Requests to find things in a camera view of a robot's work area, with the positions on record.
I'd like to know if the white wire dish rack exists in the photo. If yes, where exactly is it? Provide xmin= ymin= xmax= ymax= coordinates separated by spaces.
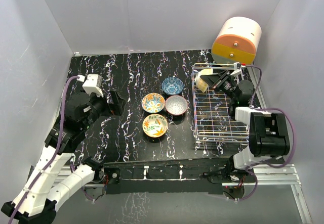
xmin=191 ymin=63 xmax=249 ymax=143

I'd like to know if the red rimmed grey bowl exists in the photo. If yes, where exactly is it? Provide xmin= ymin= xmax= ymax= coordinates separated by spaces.
xmin=165 ymin=95 xmax=188 ymax=116

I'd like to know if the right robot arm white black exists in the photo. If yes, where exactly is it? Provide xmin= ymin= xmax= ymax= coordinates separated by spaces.
xmin=199 ymin=71 xmax=290 ymax=182

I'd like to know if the pink yellow drawer cabinet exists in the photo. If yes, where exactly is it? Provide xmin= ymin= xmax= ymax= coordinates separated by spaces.
xmin=211 ymin=17 xmax=262 ymax=65

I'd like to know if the blue patterned bowl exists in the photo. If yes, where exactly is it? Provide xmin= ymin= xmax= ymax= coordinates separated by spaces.
xmin=161 ymin=76 xmax=184 ymax=96

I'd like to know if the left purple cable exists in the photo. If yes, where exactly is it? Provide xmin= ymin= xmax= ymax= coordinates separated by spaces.
xmin=7 ymin=75 xmax=86 ymax=224

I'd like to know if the orange blue floral bowl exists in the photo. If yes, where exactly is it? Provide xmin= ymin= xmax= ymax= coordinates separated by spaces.
xmin=141 ymin=93 xmax=165 ymax=114

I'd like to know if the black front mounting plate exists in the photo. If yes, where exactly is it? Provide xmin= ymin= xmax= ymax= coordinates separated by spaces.
xmin=104 ymin=158 xmax=241 ymax=195

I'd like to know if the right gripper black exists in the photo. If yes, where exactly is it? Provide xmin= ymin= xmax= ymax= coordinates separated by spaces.
xmin=200 ymin=70 xmax=237 ymax=102

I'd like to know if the yellow dotted bowl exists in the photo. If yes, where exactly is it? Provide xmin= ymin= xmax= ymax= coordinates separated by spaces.
xmin=196 ymin=68 xmax=213 ymax=93

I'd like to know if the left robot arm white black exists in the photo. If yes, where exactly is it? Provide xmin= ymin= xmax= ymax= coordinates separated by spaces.
xmin=1 ymin=91 xmax=126 ymax=223

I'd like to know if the aluminium frame rail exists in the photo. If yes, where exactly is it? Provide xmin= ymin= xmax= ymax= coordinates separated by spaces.
xmin=55 ymin=61 xmax=311 ymax=223

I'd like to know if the orange green leaf bowl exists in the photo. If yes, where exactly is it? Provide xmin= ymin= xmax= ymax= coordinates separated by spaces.
xmin=142 ymin=114 xmax=168 ymax=138

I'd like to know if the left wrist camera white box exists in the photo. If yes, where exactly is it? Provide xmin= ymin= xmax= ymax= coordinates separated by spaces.
xmin=82 ymin=74 xmax=104 ymax=97

